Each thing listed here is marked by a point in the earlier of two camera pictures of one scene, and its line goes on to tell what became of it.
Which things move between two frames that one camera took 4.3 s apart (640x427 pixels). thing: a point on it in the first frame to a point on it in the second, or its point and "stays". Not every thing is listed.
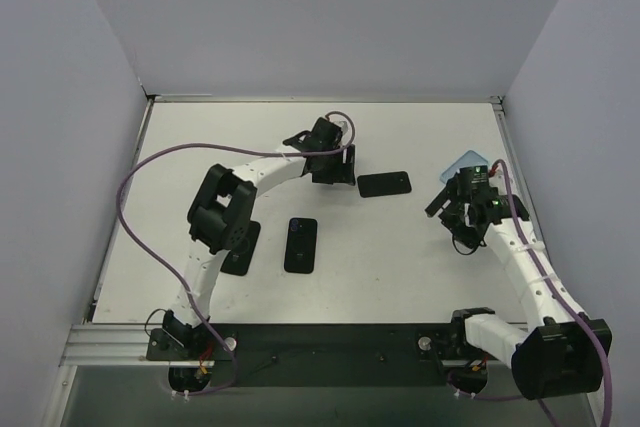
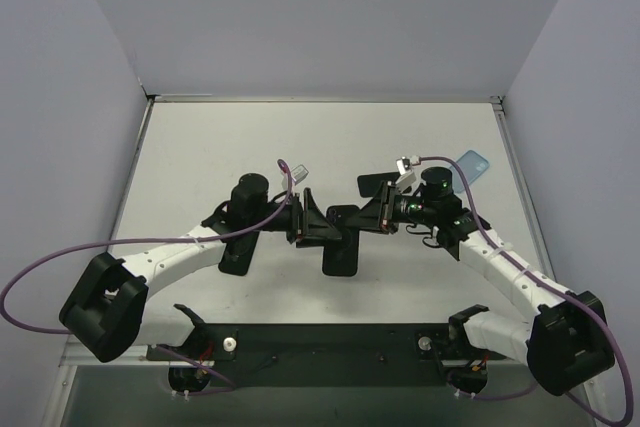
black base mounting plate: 316,355 stays
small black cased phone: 301,245 to 341,257
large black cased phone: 238,259 stays
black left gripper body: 337,165 to 298,219
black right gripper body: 451,206 to 387,208
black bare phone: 371,185 stays
